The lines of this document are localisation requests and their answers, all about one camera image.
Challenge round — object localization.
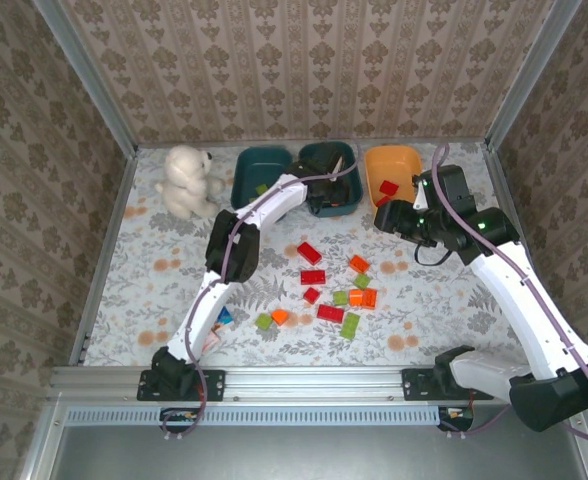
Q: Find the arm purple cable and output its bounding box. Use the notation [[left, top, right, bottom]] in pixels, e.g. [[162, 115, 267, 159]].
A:
[[431, 143, 588, 444], [161, 134, 363, 441]]

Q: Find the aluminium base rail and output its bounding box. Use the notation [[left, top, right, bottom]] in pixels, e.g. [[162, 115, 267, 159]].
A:
[[48, 364, 588, 401]]

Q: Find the dark green plastic container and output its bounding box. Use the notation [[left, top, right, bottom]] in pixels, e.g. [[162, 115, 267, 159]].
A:
[[297, 140, 365, 219], [230, 145, 294, 211]]

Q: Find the aluminium side rail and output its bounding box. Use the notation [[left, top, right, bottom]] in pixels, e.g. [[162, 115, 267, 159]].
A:
[[68, 149, 140, 366], [483, 143, 565, 364]]

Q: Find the grey slotted cable duct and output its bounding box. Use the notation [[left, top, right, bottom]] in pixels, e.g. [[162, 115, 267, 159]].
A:
[[65, 405, 441, 427]]

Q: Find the orange plastic container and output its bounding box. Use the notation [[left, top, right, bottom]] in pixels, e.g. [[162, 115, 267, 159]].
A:
[[363, 145, 424, 211]]

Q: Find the black looped cable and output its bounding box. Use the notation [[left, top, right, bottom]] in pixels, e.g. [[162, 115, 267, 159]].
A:
[[413, 238, 456, 267]]

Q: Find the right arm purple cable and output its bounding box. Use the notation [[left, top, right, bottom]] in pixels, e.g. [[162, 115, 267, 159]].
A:
[[431, 143, 588, 444]]

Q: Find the long green lego brick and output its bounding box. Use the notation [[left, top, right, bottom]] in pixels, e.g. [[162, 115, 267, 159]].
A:
[[339, 312, 361, 341]]

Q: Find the white teddy bear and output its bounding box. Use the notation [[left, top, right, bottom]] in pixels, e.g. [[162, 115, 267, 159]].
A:
[[154, 144, 226, 220]]

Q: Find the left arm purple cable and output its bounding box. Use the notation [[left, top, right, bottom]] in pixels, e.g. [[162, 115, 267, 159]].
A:
[[161, 134, 363, 441]]

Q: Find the aluminium corner post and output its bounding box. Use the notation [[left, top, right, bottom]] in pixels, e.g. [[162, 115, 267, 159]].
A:
[[32, 0, 139, 157], [484, 0, 584, 150]]

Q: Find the grey metal panel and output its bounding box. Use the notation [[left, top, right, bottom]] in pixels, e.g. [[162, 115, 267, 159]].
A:
[[48, 425, 588, 480]]

